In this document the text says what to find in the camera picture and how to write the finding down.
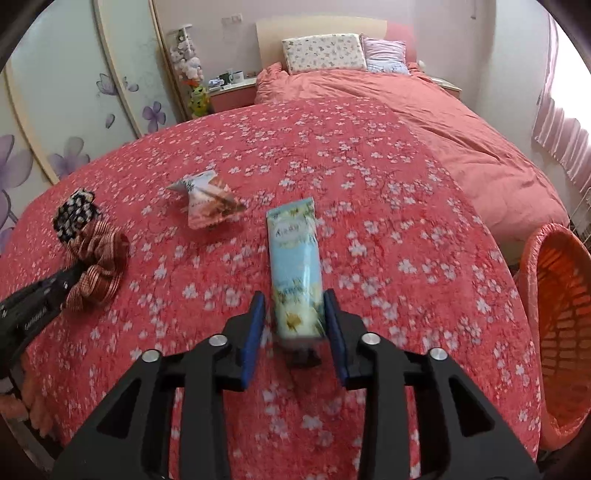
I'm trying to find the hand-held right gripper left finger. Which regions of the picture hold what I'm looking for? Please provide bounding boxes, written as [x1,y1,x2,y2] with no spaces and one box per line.
[50,292,266,480]

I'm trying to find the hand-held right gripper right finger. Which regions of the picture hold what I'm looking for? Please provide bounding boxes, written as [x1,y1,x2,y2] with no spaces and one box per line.
[323,288,541,480]

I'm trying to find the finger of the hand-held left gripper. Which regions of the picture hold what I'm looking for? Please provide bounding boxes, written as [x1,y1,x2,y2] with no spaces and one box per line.
[23,265,84,321]

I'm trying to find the brown striped scrunchie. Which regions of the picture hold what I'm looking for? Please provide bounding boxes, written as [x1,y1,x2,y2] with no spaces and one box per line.
[63,220,131,310]

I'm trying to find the light blue floral tube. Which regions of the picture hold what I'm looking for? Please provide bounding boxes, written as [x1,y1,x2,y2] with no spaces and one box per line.
[266,197,327,368]

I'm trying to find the orange plastic basket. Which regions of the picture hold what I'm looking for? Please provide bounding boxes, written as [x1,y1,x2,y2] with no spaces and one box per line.
[518,223,591,452]

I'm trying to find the person's left hand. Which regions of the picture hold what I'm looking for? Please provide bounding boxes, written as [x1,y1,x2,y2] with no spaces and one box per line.
[0,367,55,438]

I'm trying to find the black white patterned scrunchie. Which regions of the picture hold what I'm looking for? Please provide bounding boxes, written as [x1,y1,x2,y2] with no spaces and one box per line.
[52,188,102,243]

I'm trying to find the red floral blanket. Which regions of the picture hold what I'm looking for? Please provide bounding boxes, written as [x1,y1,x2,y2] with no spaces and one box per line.
[0,98,544,480]

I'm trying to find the white pink snack packet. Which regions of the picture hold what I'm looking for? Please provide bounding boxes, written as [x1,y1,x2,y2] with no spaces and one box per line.
[165,169,248,230]

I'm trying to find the flower print wardrobe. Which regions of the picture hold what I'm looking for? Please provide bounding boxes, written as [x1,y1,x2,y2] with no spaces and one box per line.
[0,0,182,260]

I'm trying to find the yellow green plush toy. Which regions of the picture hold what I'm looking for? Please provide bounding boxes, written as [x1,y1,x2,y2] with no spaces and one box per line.
[189,83,211,116]

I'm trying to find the pink duvet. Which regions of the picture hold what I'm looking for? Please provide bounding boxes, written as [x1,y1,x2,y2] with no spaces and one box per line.
[254,61,570,253]

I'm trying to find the pink nightstand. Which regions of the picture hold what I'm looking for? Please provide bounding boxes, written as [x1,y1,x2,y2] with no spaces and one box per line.
[207,78,259,114]
[431,76,463,100]

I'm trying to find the hanging plush toy stack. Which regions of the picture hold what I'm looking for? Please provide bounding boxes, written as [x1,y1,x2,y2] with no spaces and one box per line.
[168,25,206,85]

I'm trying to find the white floral pillow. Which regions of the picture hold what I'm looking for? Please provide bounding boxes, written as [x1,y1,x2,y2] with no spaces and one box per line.
[281,32,368,75]

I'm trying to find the pink striped pillow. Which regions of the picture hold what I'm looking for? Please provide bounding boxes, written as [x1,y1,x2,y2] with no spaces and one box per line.
[359,34,411,75]

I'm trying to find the cream and pink headboard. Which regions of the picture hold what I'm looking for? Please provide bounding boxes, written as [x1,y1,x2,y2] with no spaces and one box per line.
[255,17,408,71]

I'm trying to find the pink curtain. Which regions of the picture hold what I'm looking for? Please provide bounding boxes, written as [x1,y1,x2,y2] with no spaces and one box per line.
[531,13,591,186]

